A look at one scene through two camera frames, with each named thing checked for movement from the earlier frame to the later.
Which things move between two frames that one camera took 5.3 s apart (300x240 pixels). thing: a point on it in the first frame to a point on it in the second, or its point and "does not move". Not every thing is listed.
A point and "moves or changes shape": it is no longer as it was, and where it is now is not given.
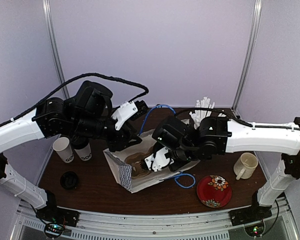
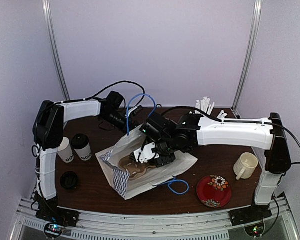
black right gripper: [173, 168] to [166, 160]
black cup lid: [68, 180] does not move
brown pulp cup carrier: [139, 168] moves or changes shape
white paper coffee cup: [84, 153] does not move
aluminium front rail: [207, 226] does not move
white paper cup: [61, 145] does not move
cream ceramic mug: [245, 166] does not move
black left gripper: [120, 142] to [132, 126]
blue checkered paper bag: [123, 173] moves or changes shape
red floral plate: [214, 191] does not move
